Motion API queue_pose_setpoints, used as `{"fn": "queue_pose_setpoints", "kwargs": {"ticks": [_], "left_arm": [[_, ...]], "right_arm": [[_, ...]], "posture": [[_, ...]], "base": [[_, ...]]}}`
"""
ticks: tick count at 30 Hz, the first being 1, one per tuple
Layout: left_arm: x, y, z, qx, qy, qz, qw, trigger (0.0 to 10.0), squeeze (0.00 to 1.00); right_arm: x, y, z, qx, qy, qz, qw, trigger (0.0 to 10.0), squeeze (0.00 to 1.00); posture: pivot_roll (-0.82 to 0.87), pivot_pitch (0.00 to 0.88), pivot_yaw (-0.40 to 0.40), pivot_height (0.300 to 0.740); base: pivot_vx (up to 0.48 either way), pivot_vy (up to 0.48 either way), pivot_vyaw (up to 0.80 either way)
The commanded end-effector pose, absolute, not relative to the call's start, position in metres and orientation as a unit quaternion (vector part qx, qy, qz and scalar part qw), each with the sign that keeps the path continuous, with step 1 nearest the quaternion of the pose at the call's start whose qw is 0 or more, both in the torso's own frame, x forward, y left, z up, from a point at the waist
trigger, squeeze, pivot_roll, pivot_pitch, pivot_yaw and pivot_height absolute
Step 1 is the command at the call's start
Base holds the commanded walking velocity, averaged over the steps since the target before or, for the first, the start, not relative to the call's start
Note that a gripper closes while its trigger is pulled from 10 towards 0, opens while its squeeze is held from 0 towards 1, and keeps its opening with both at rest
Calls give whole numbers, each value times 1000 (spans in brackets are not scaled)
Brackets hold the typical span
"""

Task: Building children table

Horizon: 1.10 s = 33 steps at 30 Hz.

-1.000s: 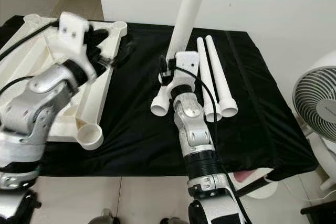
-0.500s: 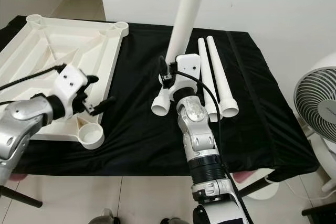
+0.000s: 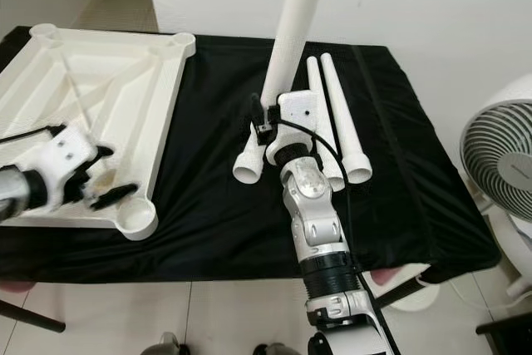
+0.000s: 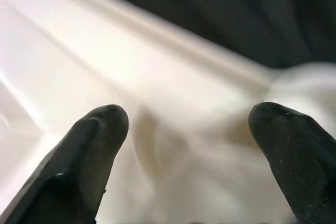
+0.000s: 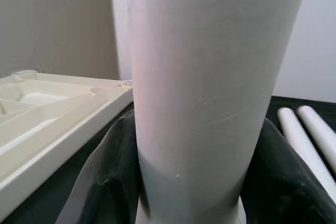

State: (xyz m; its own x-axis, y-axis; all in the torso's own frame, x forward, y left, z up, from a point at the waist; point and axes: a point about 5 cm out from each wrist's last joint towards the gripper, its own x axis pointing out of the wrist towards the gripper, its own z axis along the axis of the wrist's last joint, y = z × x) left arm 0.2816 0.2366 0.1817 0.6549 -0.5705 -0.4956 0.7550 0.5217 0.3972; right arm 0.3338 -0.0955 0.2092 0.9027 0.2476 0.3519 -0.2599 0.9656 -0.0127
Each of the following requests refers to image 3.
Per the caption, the white plastic table leg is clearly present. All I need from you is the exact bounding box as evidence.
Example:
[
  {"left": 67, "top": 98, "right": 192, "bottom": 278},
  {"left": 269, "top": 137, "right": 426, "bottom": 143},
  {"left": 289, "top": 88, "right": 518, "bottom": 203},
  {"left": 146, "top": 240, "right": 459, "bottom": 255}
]
[
  {"left": 260, "top": 0, "right": 338, "bottom": 115},
  {"left": 306, "top": 56, "right": 352, "bottom": 194},
  {"left": 233, "top": 118, "right": 268, "bottom": 185},
  {"left": 320, "top": 52, "right": 373, "bottom": 185}
]

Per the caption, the black table leg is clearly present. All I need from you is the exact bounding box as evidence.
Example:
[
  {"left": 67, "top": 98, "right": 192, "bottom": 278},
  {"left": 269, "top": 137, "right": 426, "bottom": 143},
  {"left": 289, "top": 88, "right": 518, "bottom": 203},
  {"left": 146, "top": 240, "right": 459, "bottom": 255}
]
[
  {"left": 372, "top": 274, "right": 438, "bottom": 309},
  {"left": 0, "top": 298, "right": 67, "bottom": 335}
]

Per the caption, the grey robot leg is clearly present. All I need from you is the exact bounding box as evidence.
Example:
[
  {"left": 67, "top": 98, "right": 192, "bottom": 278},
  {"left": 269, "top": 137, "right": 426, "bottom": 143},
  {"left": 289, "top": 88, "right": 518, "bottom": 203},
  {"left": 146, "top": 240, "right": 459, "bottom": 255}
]
[{"left": 151, "top": 332, "right": 182, "bottom": 355}]

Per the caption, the white rounded plastic seat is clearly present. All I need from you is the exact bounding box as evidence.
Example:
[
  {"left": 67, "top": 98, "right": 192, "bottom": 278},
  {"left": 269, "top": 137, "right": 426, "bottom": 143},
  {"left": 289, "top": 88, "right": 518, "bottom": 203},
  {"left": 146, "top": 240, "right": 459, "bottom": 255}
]
[{"left": 478, "top": 197, "right": 532, "bottom": 298}]

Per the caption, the black storage rack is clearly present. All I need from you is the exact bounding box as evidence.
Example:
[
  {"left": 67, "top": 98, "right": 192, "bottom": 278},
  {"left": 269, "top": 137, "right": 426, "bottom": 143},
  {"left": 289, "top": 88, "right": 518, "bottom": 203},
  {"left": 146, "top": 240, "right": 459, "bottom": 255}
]
[{"left": 476, "top": 312, "right": 532, "bottom": 355}]

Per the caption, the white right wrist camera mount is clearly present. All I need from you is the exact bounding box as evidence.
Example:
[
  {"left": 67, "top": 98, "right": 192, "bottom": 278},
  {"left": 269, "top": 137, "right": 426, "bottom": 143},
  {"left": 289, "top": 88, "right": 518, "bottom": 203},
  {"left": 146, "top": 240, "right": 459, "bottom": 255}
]
[{"left": 264, "top": 91, "right": 318, "bottom": 166}]

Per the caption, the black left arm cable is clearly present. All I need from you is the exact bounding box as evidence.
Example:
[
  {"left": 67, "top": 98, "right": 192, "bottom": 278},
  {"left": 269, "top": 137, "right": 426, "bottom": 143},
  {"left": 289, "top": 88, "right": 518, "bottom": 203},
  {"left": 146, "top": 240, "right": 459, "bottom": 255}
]
[{"left": 0, "top": 125, "right": 67, "bottom": 144}]

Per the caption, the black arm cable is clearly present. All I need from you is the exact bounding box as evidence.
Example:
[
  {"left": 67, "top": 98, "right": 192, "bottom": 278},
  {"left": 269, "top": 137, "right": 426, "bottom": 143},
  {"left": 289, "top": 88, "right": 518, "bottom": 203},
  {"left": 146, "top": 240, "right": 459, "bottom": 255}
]
[
  {"left": 274, "top": 118, "right": 400, "bottom": 355},
  {"left": 0, "top": 125, "right": 67, "bottom": 144}
]

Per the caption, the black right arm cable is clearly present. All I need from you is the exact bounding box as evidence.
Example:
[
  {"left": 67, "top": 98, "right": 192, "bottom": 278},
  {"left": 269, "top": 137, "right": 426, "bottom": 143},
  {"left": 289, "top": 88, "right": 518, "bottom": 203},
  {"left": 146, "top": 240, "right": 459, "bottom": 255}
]
[{"left": 274, "top": 118, "right": 400, "bottom": 355}]

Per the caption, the white pedestal fan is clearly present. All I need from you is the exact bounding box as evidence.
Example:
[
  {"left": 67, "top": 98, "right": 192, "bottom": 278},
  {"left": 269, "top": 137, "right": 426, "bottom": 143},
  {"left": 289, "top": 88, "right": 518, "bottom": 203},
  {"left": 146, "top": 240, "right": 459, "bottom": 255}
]
[{"left": 460, "top": 72, "right": 532, "bottom": 206}]

